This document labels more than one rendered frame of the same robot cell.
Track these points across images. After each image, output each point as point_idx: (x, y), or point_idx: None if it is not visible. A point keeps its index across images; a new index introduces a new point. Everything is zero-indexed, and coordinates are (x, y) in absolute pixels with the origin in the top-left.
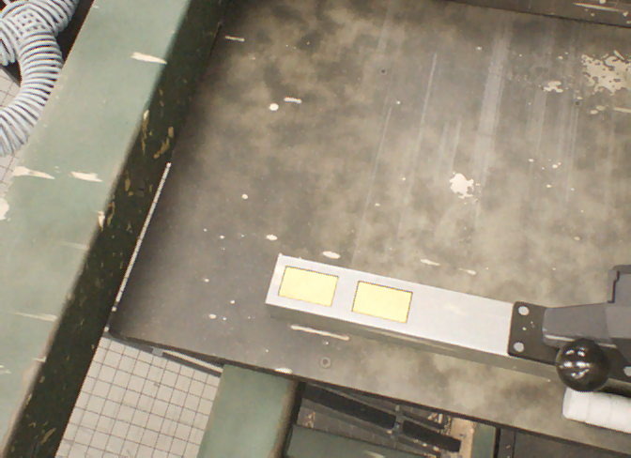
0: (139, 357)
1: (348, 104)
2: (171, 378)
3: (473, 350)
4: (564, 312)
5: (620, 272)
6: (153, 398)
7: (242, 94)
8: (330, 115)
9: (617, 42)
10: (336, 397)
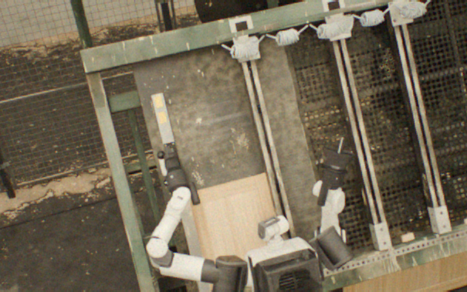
0: None
1: (207, 87)
2: None
3: (161, 137)
4: (169, 149)
5: (174, 153)
6: None
7: (198, 62)
8: (202, 84)
9: (252, 139)
10: None
